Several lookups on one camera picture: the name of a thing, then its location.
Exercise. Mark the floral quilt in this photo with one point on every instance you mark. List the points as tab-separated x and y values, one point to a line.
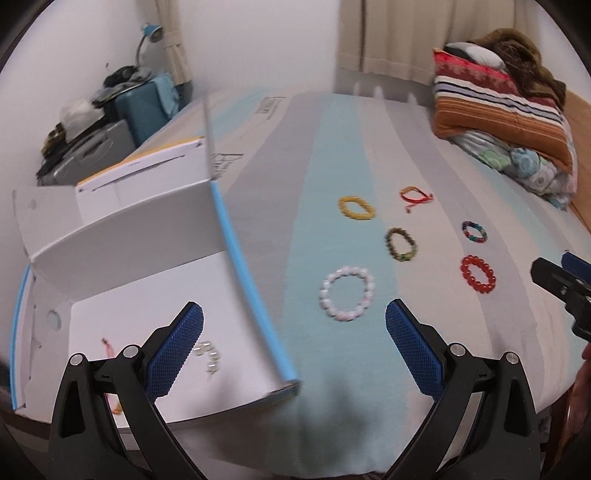
521	166

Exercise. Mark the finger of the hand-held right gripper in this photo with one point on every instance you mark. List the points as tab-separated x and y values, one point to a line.
575	264
561	288

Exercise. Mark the beige curtain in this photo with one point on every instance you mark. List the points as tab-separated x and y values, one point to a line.
178	46
392	32

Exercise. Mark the striped folded blanket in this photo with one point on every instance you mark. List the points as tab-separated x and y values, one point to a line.
498	106

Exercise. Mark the striped mattress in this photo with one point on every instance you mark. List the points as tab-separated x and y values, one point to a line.
300	138

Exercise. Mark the brown blanket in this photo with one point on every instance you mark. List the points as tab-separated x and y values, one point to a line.
531	60

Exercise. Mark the blue desk lamp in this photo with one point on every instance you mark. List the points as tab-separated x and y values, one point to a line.
152	33

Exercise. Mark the white plastic bag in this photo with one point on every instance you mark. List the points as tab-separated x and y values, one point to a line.
76	113

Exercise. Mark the cardboard box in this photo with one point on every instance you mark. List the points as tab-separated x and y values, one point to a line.
221	323

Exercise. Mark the grey white pillow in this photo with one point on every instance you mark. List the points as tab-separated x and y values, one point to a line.
475	53

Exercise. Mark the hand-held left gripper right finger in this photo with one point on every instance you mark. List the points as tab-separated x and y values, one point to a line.
413	350

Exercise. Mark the teal suitcase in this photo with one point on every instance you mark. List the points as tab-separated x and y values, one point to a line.
138	110

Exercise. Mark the wooden bed frame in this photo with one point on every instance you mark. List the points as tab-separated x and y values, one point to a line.
581	138

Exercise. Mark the dark clothes pile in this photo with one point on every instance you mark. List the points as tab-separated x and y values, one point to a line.
120	78

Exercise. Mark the grey suitcase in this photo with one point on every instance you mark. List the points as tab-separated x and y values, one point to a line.
92	147

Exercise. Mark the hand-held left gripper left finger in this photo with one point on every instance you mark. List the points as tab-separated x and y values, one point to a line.
178	350

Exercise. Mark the teal cloth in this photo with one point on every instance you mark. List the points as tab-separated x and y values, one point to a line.
166	92

